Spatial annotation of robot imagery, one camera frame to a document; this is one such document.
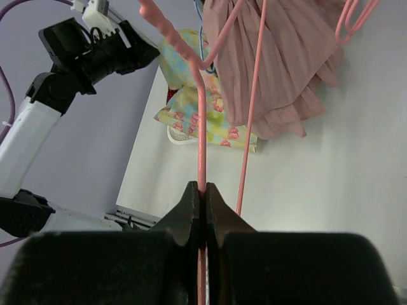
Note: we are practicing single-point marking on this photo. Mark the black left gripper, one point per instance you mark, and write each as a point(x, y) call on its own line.
point(112, 56)

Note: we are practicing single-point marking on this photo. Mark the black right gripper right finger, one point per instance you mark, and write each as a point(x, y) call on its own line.
point(251, 267)

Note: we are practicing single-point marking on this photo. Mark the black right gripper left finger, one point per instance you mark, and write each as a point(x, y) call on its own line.
point(154, 266)

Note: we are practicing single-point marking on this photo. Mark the pink hanger of tie-dye skirt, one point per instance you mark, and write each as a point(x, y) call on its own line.
point(151, 13)

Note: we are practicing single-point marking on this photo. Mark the red polka dot skirt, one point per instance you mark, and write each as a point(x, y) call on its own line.
point(170, 94)

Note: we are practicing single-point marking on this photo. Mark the yellow blue tie-dye skirt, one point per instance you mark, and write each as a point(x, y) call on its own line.
point(181, 112)

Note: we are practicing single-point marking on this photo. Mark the pink pleated skirt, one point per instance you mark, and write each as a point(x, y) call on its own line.
point(275, 56)

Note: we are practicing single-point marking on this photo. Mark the pink hanger of white skirt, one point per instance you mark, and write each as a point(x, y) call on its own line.
point(345, 29)

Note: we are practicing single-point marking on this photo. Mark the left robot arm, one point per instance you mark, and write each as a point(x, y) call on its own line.
point(80, 60)

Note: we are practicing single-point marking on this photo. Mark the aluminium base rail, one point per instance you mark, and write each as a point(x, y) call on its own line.
point(130, 219)

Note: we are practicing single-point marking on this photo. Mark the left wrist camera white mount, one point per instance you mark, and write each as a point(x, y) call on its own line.
point(101, 20)

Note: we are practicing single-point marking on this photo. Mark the blue wire hanger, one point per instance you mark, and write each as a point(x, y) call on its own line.
point(198, 7)

